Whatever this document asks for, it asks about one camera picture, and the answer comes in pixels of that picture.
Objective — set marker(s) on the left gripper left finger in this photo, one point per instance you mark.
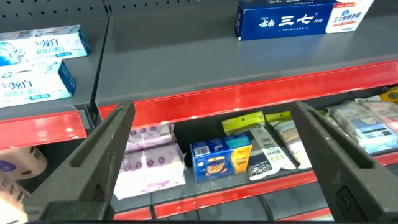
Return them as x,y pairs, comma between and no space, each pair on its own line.
93,168

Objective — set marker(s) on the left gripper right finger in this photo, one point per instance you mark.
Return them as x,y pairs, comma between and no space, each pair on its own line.
339,161

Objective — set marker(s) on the grey shop shelf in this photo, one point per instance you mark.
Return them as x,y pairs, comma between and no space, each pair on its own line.
192,62

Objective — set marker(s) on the grey blue cloth pack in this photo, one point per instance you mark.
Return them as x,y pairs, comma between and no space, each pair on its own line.
360,124

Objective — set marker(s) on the green header beige towel pack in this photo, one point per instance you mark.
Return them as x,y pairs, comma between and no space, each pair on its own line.
290,137

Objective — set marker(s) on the purple white tissue pack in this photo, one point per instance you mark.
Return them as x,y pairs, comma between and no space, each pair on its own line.
149,135
152,171

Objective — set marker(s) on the pink grey cloth pack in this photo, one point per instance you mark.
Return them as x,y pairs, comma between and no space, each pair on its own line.
384,113

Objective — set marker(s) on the pink paper roll pack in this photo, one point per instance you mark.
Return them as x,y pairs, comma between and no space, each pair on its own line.
20,161
12,193

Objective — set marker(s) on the green header white towel pack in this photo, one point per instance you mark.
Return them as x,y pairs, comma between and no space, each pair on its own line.
264,149

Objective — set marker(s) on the white blue toothpaste box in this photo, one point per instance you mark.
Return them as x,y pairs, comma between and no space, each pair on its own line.
40,45
31,84

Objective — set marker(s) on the blue yellow tissue pack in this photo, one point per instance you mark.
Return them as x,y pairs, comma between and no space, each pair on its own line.
217,158

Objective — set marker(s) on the dark blue toothpaste box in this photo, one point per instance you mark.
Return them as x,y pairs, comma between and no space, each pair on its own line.
289,21

